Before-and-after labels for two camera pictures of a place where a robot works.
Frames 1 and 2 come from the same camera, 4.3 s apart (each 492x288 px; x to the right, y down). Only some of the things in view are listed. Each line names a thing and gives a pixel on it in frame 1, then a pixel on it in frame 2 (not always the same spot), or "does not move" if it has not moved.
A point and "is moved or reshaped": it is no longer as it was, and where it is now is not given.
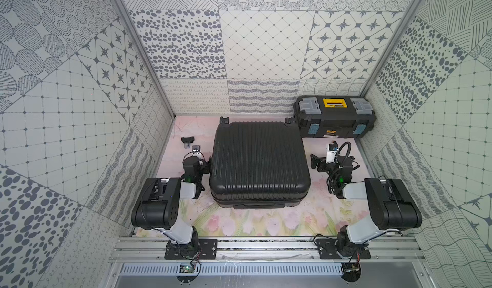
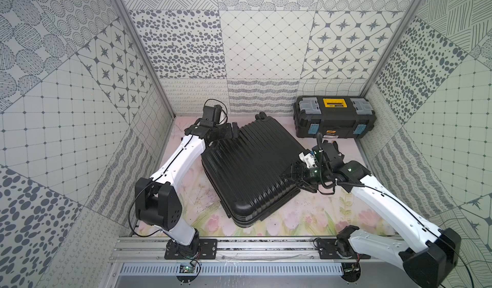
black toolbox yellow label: (334, 116) does not move
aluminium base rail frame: (384, 249) does not move
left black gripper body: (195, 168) -> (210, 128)
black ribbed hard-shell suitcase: (259, 165) is moved or reshaped
